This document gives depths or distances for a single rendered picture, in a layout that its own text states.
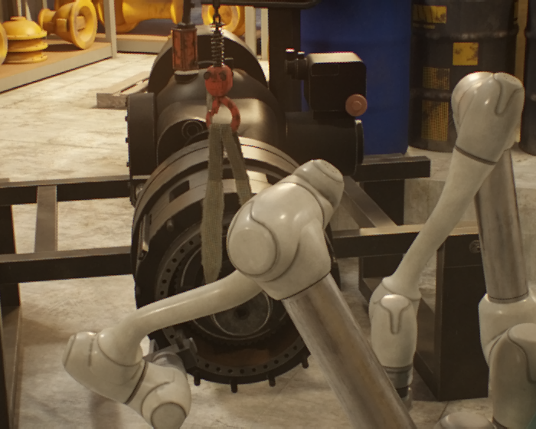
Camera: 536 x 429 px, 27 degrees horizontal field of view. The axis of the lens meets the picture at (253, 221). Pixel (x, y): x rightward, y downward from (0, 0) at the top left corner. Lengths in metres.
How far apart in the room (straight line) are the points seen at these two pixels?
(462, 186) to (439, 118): 3.28
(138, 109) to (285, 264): 2.23
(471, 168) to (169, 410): 0.83
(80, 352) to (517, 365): 0.98
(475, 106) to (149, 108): 1.83
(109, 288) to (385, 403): 3.35
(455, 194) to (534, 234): 2.78
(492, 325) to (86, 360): 1.01
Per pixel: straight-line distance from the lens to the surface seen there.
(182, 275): 2.79
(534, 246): 5.29
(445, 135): 5.78
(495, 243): 2.71
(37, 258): 3.77
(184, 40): 2.76
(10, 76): 10.07
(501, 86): 2.46
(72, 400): 4.21
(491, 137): 2.46
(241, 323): 2.69
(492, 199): 2.67
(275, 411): 4.04
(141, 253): 2.67
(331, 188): 2.05
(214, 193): 2.60
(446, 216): 2.53
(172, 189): 2.93
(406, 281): 2.72
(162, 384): 2.35
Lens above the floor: 1.86
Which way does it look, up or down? 18 degrees down
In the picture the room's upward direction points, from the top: 1 degrees counter-clockwise
